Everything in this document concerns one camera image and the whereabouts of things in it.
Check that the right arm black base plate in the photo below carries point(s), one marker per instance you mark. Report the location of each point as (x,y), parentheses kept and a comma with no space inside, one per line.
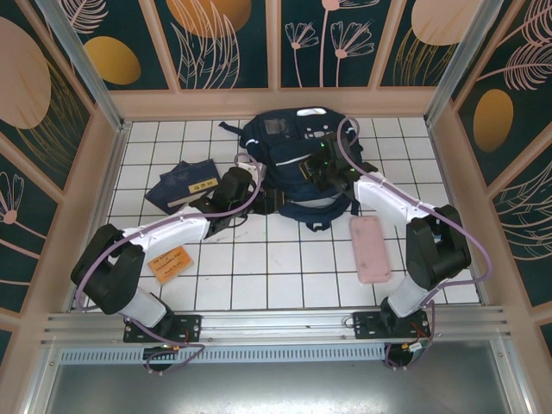
(371,325)

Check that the aluminium corner post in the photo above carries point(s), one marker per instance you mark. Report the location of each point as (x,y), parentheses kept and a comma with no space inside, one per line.
(92,82)
(453,69)

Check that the navy blue backpack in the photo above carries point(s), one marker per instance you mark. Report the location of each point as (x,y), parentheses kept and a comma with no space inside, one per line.
(293,151)

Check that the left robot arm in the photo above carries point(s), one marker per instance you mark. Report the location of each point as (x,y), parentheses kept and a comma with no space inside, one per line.
(172,228)

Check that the pink pencil case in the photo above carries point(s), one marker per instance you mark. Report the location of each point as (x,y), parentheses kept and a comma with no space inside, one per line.
(368,250)

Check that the plain navy book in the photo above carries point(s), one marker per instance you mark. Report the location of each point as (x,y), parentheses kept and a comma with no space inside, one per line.
(166,185)

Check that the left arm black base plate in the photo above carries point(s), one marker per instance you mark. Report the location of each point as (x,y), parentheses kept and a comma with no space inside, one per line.
(185,325)

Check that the aluminium side rail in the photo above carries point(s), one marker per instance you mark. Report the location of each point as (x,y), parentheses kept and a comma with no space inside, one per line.
(113,166)
(435,140)

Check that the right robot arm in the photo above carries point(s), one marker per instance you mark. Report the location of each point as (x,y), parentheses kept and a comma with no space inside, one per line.
(388,198)

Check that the aluminium mounting rail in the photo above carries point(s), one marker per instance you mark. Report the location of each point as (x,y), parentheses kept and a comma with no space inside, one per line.
(276,321)

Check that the orange paperback book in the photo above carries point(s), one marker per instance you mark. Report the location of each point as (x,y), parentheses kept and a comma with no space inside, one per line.
(170,264)

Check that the grey metal sheet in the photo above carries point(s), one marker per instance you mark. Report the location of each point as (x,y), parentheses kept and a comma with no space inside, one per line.
(276,388)

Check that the navy book with yellow label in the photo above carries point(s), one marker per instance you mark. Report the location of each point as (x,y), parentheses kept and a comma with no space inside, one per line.
(202,181)

